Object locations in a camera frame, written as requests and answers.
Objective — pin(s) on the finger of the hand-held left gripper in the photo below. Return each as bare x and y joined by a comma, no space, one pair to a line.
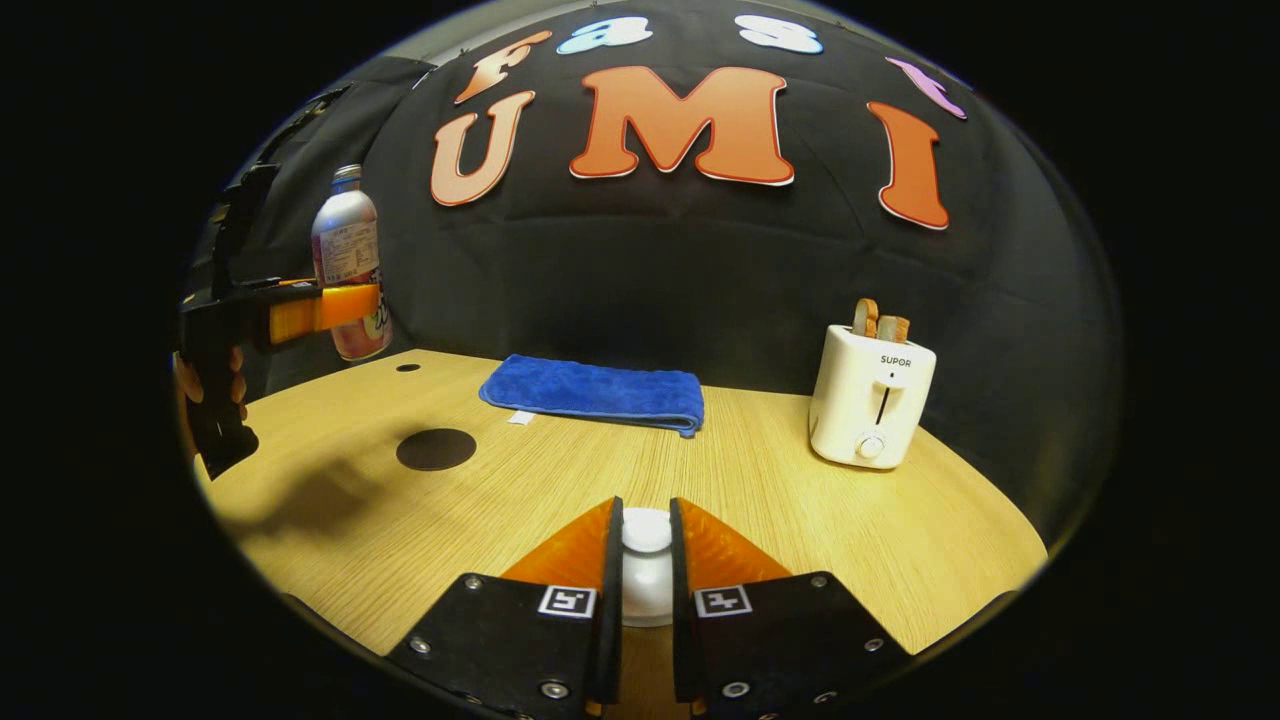
325,310

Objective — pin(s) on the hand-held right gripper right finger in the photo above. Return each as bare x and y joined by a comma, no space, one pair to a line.
682,620

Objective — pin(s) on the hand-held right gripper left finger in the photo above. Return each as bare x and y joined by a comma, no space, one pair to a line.
612,620

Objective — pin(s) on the silver water bottle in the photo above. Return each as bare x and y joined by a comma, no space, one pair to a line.
345,240

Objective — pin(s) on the dark brown round coaster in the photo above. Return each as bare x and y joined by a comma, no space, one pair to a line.
436,450

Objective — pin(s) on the blue towel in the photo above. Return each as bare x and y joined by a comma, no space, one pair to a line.
600,392

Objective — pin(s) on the white toaster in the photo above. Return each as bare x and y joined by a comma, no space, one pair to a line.
865,400

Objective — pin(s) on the toasted bread slice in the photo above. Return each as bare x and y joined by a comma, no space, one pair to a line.
893,329
866,318

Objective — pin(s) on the black backdrop cloth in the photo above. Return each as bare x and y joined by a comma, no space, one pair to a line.
700,260

